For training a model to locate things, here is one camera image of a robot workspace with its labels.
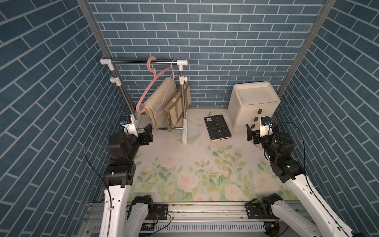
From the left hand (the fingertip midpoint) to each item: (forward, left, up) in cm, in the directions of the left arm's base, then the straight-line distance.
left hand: (147, 123), depth 66 cm
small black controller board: (-35, +1, -37) cm, 51 cm away
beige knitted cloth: (+18, +1, -7) cm, 19 cm away
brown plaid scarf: (+19, -9, -10) cm, 24 cm away
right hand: (+3, -53, -2) cm, 53 cm away
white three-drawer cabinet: (+27, -57, -10) cm, 64 cm away
